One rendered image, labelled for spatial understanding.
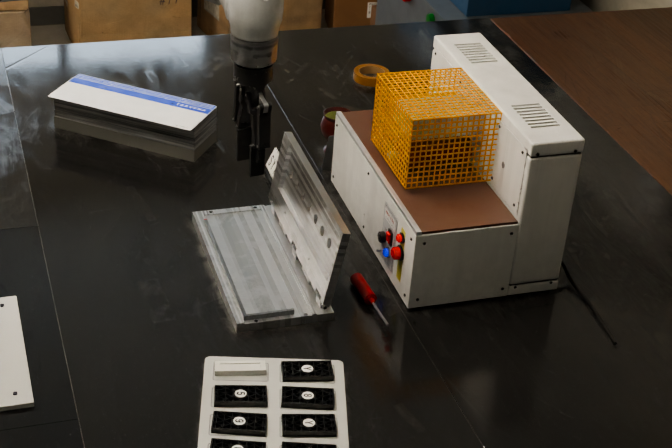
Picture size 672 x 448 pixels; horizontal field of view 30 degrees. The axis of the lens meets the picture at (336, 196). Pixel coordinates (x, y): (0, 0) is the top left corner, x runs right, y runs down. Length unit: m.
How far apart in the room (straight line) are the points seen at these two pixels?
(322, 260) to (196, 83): 1.07
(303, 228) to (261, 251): 0.11
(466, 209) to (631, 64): 1.43
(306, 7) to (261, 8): 3.70
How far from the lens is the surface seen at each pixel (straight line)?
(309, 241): 2.68
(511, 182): 2.65
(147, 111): 3.17
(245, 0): 2.30
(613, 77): 3.85
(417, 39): 3.93
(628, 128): 3.56
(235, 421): 2.32
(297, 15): 5.99
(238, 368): 2.43
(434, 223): 2.59
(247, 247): 2.78
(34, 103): 3.45
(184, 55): 3.72
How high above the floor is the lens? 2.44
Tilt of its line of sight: 30 degrees down
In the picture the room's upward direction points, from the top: 4 degrees clockwise
